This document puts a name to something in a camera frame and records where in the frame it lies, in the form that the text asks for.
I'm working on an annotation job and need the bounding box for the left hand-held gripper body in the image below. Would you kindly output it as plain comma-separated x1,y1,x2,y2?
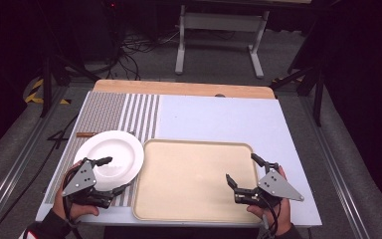
61,157,114,210

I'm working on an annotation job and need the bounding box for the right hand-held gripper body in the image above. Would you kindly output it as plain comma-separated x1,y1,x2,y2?
233,168,305,209

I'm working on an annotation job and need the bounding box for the white round plate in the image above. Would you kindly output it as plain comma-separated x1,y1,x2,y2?
73,129,145,192

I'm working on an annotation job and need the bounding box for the beige plastic tray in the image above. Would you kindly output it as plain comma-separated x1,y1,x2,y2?
132,138,264,224

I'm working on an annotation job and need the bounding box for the person's right hand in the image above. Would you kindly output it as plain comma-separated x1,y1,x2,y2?
247,165,293,232

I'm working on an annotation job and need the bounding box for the person's left hand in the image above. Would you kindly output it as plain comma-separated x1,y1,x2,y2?
52,160,100,222

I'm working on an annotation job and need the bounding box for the grey striped placemat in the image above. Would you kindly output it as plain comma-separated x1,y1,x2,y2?
44,91,161,207

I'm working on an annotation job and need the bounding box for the pale blue table mat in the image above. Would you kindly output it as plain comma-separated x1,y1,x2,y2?
35,92,322,228

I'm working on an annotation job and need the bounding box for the black tripod stand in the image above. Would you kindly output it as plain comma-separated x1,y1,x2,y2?
39,54,101,119
270,64,325,127

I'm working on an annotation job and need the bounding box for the yellow black hazard tape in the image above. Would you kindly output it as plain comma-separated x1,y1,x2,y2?
24,77,73,106

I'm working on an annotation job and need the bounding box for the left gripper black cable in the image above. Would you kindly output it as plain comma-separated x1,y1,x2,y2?
61,167,84,239

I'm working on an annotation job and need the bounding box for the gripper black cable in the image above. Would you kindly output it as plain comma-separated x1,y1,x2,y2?
261,190,282,239
61,167,84,239

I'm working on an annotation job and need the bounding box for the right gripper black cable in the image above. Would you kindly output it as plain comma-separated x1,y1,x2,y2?
261,190,282,239

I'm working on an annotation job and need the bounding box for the black floor cable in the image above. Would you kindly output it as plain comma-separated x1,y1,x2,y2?
0,114,81,233

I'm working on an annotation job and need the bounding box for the aluminium floor rail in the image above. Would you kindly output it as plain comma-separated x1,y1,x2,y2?
0,85,70,233
298,97,371,239

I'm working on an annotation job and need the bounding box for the tangle of black floor cables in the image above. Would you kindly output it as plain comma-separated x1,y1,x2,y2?
107,28,183,82

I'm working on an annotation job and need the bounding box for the white metal table frame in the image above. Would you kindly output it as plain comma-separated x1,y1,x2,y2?
174,4,271,80

